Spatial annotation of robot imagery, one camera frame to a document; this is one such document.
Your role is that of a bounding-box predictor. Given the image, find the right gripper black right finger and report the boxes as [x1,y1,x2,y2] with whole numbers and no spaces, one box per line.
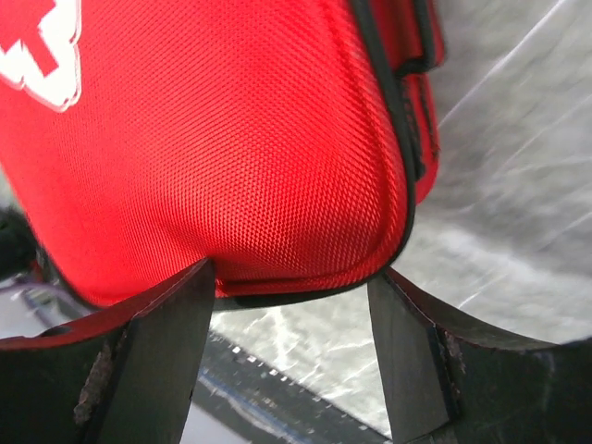
[367,270,591,443]

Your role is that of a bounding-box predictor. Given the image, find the black red medicine kit case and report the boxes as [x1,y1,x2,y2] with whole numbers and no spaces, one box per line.
[1,1,445,307]

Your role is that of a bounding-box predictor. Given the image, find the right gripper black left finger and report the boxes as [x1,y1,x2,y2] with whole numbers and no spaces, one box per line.
[1,259,216,443]

